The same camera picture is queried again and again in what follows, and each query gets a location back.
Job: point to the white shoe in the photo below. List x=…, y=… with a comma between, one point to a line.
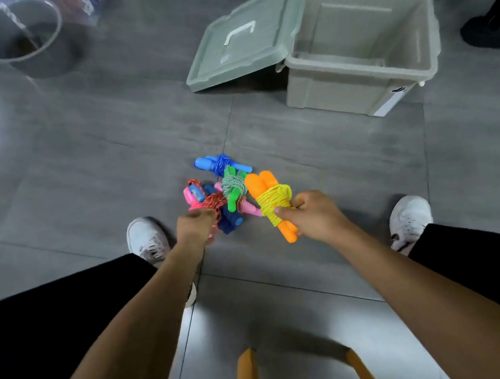
x=409, y=216
x=145, y=236

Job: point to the person's right forearm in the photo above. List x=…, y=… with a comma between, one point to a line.
x=468, y=303

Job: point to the person's left forearm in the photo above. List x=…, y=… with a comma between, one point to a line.
x=112, y=365

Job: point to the white left shoe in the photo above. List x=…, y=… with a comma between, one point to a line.
x=145, y=236

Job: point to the person's left leg black trousers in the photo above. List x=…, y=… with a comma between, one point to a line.
x=32, y=350

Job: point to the grey plastic storage box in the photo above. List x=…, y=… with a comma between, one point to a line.
x=334, y=95

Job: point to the grey-green box lid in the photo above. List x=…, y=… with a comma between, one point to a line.
x=236, y=59

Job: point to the person's right hand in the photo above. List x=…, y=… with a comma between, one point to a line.
x=320, y=218

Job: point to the person's left hand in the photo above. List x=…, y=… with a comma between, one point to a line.
x=195, y=232

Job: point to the clear plastic lidded bin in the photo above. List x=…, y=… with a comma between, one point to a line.
x=77, y=2

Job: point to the grey metal bowl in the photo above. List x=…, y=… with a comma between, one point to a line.
x=54, y=62

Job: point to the white right shoe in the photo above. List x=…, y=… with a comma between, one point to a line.
x=409, y=216

